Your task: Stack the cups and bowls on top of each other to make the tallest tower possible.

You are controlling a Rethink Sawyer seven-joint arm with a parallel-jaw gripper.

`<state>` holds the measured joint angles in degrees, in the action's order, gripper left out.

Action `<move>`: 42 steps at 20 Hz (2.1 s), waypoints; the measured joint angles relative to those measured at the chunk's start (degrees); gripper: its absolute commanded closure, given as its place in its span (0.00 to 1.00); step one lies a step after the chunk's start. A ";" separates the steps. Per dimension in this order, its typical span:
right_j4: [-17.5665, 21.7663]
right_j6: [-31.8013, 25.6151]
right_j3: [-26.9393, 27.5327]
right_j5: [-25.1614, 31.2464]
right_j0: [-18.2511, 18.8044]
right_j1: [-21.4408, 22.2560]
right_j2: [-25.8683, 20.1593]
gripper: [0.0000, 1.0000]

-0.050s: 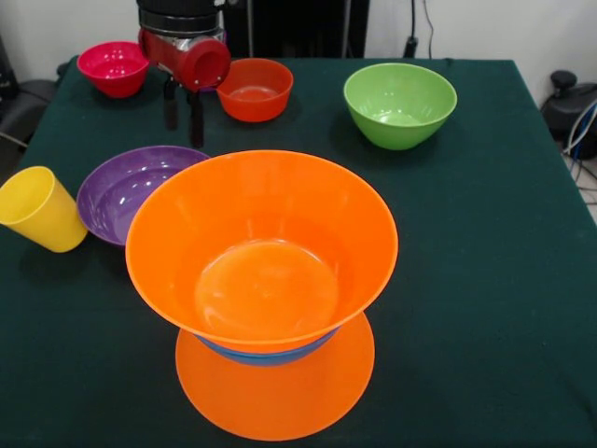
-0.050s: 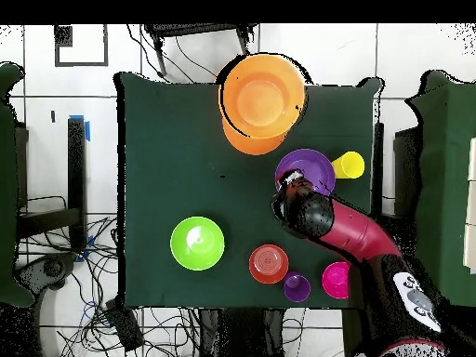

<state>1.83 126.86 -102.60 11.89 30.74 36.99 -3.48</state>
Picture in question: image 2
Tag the small black floor marker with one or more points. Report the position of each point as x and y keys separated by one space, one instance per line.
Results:
x=53 y=116

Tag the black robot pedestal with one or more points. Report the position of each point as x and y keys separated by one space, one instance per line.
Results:
x=238 y=334

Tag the dark green tablecloth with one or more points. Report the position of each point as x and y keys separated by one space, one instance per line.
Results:
x=167 y=167

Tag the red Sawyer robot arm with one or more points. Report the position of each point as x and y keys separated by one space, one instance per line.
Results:
x=353 y=234

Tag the black metal stand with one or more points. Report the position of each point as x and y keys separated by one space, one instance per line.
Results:
x=193 y=29

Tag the pink bowl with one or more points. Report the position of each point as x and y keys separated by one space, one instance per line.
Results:
x=334 y=280

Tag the small red-orange bowl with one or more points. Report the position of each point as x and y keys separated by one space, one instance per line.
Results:
x=268 y=264

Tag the black beam with blue tape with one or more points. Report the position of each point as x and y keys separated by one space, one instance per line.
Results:
x=76 y=167

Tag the purple cup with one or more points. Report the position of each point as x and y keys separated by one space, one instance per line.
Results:
x=296 y=288

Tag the grey pedestal foot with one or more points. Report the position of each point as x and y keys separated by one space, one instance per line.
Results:
x=52 y=267

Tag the yellow cup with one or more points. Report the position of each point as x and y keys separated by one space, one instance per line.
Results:
x=349 y=165

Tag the neighbouring green table cloth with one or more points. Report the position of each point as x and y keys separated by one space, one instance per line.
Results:
x=7 y=186
x=446 y=167

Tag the green bowl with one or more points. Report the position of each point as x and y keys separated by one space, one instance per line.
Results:
x=197 y=243

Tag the black power strip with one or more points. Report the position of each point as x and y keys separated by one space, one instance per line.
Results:
x=124 y=327

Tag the wide purple bowl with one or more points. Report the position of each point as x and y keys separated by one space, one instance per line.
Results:
x=316 y=167

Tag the large orange bowl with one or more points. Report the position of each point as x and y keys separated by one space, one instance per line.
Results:
x=253 y=147
x=262 y=96

